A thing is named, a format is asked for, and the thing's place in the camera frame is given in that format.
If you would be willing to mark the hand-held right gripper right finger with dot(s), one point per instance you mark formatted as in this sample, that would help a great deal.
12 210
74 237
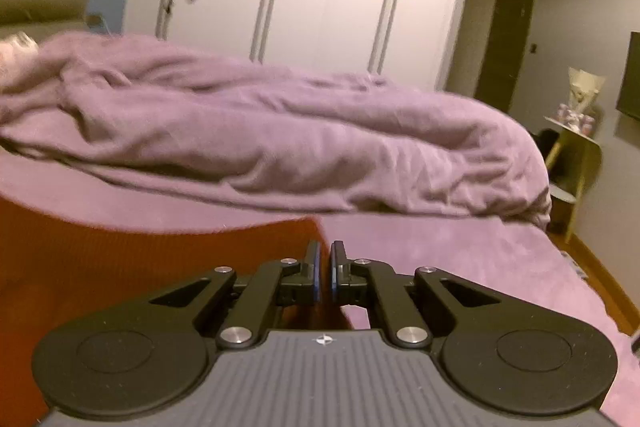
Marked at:
332 278

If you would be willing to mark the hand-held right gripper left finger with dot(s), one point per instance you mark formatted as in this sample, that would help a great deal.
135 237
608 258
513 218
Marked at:
316 278

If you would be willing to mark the brown knit cardigan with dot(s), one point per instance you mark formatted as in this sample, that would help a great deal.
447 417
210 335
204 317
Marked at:
100 267

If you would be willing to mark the crumpled purple duvet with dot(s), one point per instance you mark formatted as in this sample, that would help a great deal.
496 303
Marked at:
275 142

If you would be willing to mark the purple bed sheet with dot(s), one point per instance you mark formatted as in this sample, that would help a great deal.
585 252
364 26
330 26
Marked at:
475 267

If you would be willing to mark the black dark object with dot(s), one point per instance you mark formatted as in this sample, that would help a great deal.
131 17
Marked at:
546 144

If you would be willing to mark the yellow side table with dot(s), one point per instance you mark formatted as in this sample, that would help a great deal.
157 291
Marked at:
582 167

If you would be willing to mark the dark room door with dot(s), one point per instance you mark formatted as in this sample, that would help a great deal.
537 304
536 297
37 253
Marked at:
505 47

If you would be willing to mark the small pink figurines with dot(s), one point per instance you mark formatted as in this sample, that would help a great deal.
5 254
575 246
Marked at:
575 119

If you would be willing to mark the cream paper-wrapped bouquet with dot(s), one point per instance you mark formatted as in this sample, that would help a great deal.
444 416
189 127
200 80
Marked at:
585 89

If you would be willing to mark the white plush toy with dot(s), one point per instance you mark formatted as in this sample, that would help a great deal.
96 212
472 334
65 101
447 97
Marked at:
15 52

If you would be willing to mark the green upholstered headboard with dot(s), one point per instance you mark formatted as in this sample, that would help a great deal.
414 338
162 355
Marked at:
40 2

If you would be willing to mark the black wall television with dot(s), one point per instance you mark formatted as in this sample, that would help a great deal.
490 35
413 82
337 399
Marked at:
631 77

